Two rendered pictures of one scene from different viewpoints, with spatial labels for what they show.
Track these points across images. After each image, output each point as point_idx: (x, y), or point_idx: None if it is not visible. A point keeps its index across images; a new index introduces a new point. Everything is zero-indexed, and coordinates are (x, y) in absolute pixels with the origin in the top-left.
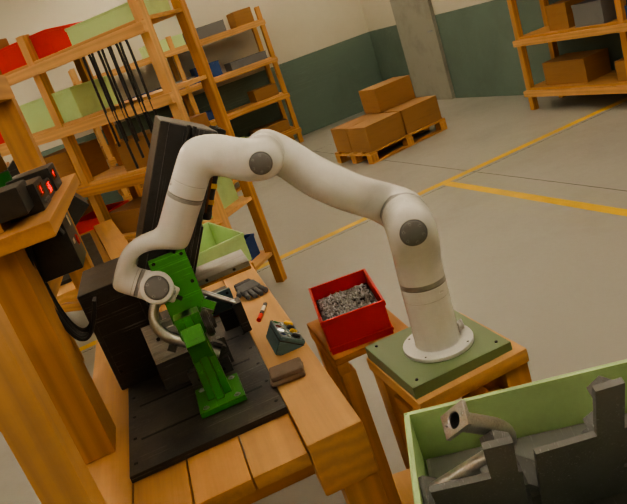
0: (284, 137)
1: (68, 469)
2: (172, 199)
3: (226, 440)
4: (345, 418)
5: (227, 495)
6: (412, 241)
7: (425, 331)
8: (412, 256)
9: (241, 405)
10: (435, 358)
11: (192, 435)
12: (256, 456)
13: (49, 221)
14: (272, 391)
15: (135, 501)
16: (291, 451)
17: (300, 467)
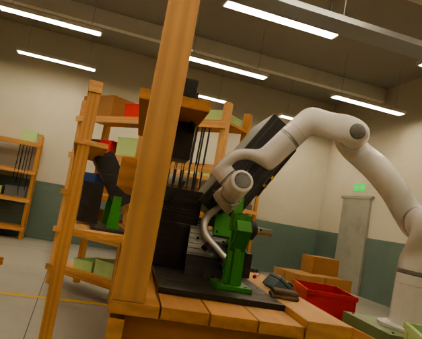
0: None
1: (155, 227)
2: (283, 133)
3: (234, 303)
4: (338, 323)
5: (236, 321)
6: None
7: (405, 308)
8: None
9: (247, 294)
10: None
11: (208, 290)
12: (260, 315)
13: (211, 102)
14: (272, 298)
15: (161, 298)
16: (291, 323)
17: (294, 335)
